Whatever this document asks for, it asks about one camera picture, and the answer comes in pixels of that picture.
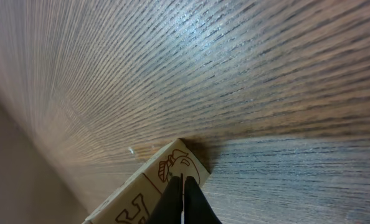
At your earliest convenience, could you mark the red A letter block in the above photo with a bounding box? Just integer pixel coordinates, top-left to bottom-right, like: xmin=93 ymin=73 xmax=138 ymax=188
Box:
xmin=142 ymin=139 xmax=210 ymax=193

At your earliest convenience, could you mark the yellow soccer ball block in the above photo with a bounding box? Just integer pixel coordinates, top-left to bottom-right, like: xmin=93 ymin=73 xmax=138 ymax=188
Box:
xmin=83 ymin=173 xmax=163 ymax=224

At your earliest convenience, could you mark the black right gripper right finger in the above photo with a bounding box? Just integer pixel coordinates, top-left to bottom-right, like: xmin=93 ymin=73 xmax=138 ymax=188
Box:
xmin=184 ymin=176 xmax=222 ymax=224

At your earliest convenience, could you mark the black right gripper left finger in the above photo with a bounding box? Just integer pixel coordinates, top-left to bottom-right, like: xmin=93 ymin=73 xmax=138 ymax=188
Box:
xmin=146 ymin=175 xmax=183 ymax=224

